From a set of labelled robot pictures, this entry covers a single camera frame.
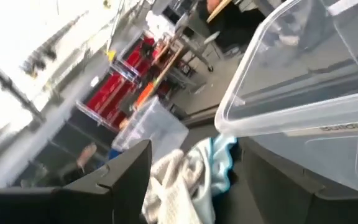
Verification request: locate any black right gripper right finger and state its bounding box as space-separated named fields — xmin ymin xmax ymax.
xmin=239 ymin=136 xmax=358 ymax=224

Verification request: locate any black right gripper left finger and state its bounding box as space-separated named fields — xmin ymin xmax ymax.
xmin=0 ymin=139 xmax=153 ymax=224

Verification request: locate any light blue microfiber towel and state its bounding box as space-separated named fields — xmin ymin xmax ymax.
xmin=194 ymin=134 xmax=239 ymax=224

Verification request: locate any white microfiber towel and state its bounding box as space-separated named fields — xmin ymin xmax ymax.
xmin=141 ymin=148 xmax=213 ymax=224

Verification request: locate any clear plastic bin with label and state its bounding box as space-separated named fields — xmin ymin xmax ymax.
xmin=214 ymin=0 xmax=358 ymax=197

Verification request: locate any red tool cabinet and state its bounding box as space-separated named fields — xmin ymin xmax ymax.
xmin=85 ymin=35 xmax=167 ymax=128

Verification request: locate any orange object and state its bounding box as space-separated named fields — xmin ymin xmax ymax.
xmin=134 ymin=81 xmax=155 ymax=110

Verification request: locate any black metal pole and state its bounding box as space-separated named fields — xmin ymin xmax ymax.
xmin=0 ymin=52 xmax=46 ymax=122

